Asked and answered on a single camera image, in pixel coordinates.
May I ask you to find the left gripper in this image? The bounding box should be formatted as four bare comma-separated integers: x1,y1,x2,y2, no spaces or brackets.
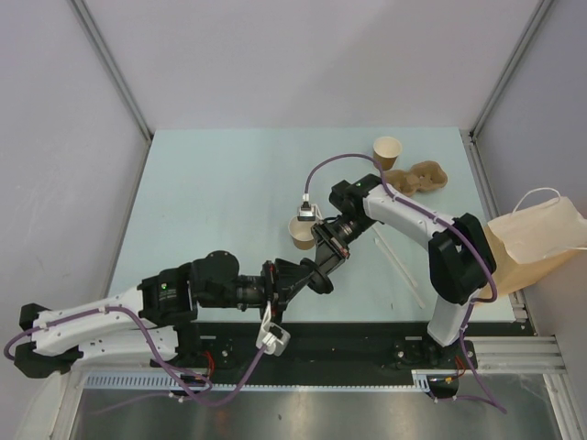
200,258,314,325

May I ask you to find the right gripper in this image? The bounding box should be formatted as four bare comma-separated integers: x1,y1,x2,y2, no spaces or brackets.
311,214,376,283

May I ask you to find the brown paper cup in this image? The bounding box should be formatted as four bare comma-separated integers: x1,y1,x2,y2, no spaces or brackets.
372,137,403,171
288,216,316,250

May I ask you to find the black cup lid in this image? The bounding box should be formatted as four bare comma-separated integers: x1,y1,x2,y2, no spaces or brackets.
307,270,334,294

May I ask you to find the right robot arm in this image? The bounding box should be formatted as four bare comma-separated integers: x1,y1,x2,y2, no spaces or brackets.
300,174,496,368

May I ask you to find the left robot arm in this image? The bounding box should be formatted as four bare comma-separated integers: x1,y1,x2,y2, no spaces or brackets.
4,250,333,379

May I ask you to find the wrapped straw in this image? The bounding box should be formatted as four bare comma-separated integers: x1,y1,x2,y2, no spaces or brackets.
374,238,426,309
373,226,418,289

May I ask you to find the pulp cup carrier tray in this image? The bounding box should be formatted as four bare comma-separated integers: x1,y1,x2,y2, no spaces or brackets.
384,160,449,197

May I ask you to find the brown paper bag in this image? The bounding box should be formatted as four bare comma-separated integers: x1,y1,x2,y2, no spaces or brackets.
483,187,586,296

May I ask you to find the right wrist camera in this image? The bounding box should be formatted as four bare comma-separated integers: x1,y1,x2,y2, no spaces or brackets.
296,194,323,223

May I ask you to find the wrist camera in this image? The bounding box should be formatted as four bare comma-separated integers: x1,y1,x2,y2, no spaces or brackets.
256,307,291,357
296,194,323,223

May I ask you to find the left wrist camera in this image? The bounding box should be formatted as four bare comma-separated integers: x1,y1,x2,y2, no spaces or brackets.
256,307,291,357

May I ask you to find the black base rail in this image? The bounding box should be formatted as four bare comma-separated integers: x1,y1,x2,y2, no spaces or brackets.
150,319,536,387

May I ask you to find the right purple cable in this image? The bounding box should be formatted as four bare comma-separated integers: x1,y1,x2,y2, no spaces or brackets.
304,152,499,303

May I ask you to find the purple cable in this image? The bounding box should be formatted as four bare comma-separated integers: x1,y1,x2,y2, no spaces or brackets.
3,307,269,409
304,152,499,303

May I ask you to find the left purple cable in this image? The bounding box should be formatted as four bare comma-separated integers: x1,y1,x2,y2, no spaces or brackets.
3,307,269,409

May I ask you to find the white cable duct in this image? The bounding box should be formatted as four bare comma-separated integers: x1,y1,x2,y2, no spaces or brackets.
82,368,434,393

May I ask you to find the aluminium frame post right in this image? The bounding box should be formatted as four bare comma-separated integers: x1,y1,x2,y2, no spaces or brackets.
467,0,558,142

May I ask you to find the aluminium frame post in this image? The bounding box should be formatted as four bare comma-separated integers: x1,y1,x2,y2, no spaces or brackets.
68,0,154,141
467,0,558,142

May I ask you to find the aluminium frame post left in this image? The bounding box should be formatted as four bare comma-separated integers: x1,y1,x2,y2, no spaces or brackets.
68,0,154,141

